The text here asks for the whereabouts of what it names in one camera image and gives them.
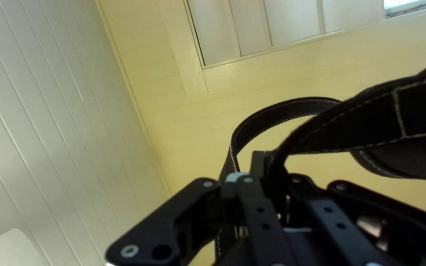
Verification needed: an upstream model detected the window with white blind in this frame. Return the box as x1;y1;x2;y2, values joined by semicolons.
184;0;426;70

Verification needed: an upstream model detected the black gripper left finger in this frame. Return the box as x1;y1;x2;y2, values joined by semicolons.
220;171;297;266

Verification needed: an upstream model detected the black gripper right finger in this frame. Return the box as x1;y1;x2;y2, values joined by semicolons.
249;151;393;266

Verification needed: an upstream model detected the black tote bag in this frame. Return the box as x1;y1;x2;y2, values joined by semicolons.
214;50;426;266

